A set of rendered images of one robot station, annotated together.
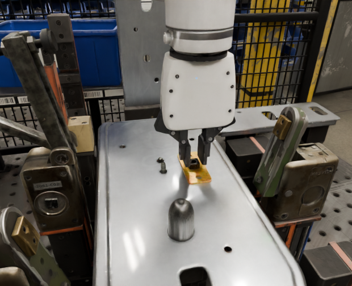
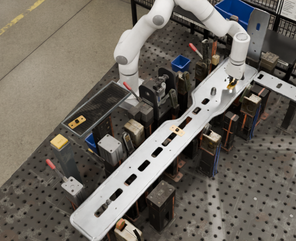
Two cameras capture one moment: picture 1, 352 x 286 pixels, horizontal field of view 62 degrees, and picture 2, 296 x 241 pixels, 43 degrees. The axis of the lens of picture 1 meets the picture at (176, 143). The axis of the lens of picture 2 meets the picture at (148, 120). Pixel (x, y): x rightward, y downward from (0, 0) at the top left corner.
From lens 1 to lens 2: 1.85 m
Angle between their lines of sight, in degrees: 45
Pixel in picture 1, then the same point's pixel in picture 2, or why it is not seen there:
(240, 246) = (218, 102)
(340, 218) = not seen: outside the picture
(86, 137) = (215, 61)
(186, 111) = (229, 71)
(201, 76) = (233, 66)
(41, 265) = (187, 82)
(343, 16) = not seen: outside the picture
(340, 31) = not seen: outside the picture
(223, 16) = (237, 59)
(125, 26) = (249, 31)
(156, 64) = (256, 46)
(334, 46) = not seen: outside the picture
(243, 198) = (231, 97)
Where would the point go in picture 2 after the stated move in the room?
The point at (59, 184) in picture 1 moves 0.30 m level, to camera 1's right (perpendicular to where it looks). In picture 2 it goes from (201, 70) to (238, 98)
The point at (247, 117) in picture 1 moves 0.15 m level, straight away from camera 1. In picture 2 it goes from (270, 82) to (292, 73)
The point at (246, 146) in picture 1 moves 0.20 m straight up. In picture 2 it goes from (257, 89) to (264, 63)
